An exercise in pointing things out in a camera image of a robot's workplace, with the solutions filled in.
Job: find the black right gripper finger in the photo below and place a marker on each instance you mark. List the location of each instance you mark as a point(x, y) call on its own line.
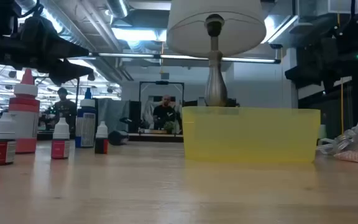
point(306, 77)
point(317, 56)

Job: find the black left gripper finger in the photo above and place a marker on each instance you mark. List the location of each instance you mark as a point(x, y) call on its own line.
point(64, 48)
point(68, 72)

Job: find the large blue food colouring bottle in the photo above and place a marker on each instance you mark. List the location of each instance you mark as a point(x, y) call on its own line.
point(85, 127)

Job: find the large red food colouring bottle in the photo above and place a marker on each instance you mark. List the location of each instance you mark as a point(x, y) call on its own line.
point(25, 124)

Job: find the small bottle pink label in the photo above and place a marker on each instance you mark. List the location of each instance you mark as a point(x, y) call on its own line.
point(60, 149)

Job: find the small bottle dark label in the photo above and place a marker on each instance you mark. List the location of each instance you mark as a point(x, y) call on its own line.
point(101, 146)

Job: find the small bottle red label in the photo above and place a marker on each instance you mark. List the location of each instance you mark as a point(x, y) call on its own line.
point(2, 152)

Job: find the person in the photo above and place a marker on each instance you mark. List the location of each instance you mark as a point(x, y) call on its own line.
point(64, 110)
point(164, 113)

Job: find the grey curtain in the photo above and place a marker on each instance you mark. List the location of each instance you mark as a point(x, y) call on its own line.
point(113, 115)

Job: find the black upright panel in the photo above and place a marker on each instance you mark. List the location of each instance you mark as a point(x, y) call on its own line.
point(134, 116)

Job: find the yellow translucent plastic bin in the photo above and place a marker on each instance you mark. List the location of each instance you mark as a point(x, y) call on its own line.
point(250, 137)

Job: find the white draped cloth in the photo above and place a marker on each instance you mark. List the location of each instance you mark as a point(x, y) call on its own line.
point(148, 110)

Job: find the white shade silver table lamp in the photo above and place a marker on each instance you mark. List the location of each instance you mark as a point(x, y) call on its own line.
point(216, 31)

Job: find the small green plant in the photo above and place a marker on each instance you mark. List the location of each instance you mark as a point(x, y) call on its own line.
point(168, 126)

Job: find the long white tube light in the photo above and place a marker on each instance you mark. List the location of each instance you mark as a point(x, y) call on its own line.
point(182, 57)

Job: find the black metal frame stand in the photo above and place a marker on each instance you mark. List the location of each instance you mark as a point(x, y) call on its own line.
point(78, 90)
point(162, 82)

